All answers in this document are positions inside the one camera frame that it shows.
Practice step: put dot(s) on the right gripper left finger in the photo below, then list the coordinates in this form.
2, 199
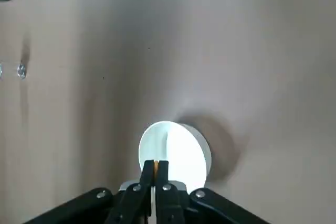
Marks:
131, 203

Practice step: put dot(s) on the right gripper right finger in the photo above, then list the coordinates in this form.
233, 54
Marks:
170, 203

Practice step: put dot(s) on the yellow oil brush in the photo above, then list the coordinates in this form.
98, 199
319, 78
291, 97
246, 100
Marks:
156, 167

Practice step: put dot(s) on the white oil pot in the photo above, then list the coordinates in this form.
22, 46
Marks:
21, 71

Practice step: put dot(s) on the white bowl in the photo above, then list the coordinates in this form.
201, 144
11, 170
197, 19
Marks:
183, 155

